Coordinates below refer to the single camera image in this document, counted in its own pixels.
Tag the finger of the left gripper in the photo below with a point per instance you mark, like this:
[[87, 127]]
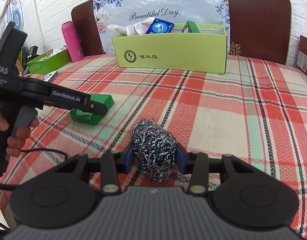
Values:
[[97, 108]]

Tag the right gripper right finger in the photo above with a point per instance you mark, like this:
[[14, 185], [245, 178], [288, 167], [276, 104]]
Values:
[[197, 165]]

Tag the brown wooden headboard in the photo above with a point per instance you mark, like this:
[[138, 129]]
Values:
[[258, 28]]

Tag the small green open box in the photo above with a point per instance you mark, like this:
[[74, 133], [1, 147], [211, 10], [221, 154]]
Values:
[[48, 62]]

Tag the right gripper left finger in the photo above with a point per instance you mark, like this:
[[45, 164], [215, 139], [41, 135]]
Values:
[[112, 164]]

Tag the pink thermos bottle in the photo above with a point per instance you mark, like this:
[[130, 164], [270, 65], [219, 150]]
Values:
[[72, 41]]

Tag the brown cardboard box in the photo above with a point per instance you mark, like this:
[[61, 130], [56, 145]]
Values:
[[302, 54]]

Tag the white glove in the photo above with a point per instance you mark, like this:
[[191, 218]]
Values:
[[139, 28]]

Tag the steel wool scrubber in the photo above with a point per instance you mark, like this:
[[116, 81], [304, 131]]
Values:
[[154, 149]]

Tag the dark blue box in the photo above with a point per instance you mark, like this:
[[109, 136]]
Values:
[[159, 26]]

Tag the light green cardboard box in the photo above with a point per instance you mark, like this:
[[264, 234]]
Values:
[[205, 51]]

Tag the dark green box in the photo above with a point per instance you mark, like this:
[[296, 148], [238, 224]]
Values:
[[89, 118]]

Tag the white round charger device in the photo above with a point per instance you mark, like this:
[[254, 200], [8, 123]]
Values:
[[50, 76]]

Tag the green colourful small box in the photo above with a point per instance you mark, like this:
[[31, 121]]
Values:
[[190, 27]]

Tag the plaid bed sheet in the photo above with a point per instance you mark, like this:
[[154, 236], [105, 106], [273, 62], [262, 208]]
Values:
[[257, 111]]

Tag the floral plastic pillow bag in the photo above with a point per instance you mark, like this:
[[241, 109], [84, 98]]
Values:
[[128, 12]]

